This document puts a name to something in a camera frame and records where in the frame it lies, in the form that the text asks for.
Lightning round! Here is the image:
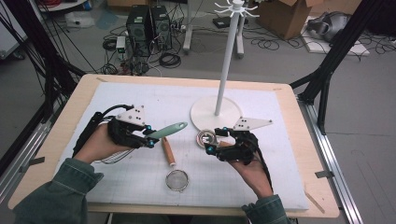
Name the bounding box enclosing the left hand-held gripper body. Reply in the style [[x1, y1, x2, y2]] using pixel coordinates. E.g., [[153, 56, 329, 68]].
[[106, 105, 148, 149]]

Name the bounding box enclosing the grey bag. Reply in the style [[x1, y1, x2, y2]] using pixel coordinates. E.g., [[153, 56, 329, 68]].
[[306, 11, 352, 44]]

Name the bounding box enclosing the mesh strainer with wooden handle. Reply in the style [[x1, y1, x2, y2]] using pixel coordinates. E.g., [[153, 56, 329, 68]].
[[161, 135, 190, 193]]

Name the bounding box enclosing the black cable coil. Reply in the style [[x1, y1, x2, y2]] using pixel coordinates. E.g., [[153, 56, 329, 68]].
[[159, 51, 182, 69]]

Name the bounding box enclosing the white utensil stand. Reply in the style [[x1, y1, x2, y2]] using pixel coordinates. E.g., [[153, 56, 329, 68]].
[[190, 0, 261, 138]]

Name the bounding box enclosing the wooden stick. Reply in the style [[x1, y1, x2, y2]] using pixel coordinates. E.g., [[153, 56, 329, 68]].
[[304, 190, 327, 215]]

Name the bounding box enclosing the metal ladle with wooden handle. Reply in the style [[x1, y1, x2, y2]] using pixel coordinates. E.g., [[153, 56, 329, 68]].
[[195, 129, 235, 149]]

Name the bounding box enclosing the person's right hand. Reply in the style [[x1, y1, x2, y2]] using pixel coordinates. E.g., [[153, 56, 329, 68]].
[[229, 157, 276, 200]]

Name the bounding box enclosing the white foam mat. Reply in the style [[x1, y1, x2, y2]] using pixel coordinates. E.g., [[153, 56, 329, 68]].
[[55, 81, 310, 211]]

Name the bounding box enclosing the black computer tower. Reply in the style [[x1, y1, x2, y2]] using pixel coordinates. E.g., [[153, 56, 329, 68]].
[[150, 5, 173, 51], [125, 4, 154, 58]]

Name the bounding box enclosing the white power adapter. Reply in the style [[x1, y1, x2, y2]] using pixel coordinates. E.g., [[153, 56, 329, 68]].
[[115, 35, 127, 54]]

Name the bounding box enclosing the black metal frame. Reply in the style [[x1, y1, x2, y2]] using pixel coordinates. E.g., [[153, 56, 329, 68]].
[[289, 0, 385, 136], [0, 0, 88, 175]]

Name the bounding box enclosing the white floor board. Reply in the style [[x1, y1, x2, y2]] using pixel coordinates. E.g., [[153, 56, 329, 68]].
[[300, 15, 372, 58]]

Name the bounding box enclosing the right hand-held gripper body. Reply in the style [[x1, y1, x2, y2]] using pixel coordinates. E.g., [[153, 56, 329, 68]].
[[214, 116, 275, 166]]

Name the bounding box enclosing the person's left hand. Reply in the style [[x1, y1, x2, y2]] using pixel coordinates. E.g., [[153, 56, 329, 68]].
[[74, 123, 134, 166]]

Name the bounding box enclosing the right hand-held gripper cable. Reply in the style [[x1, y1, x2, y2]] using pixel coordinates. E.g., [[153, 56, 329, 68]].
[[255, 146, 275, 192]]

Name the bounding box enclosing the aluminium rail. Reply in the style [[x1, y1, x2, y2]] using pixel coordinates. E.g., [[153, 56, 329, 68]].
[[297, 99, 364, 224], [0, 102, 60, 204]]

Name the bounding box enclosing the large cardboard box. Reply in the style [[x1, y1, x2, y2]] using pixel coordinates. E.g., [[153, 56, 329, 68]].
[[255, 0, 325, 41]]

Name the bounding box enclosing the clear plastic bag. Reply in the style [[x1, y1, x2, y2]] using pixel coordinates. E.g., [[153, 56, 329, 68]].
[[64, 11, 96, 29]]

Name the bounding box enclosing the whisk with mint green handle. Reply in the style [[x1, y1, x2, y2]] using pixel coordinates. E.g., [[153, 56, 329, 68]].
[[93, 121, 189, 165]]

